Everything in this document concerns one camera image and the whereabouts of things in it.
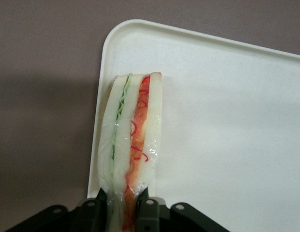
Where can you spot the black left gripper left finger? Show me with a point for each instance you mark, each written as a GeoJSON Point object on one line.
{"type": "Point", "coordinates": [67, 222]}

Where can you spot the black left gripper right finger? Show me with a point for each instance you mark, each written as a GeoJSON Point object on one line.
{"type": "Point", "coordinates": [169, 220]}

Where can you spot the sandwich with white bread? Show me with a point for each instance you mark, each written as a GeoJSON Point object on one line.
{"type": "Point", "coordinates": [130, 135]}

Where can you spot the white plastic tray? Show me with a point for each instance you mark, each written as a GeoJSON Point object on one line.
{"type": "Point", "coordinates": [225, 120]}

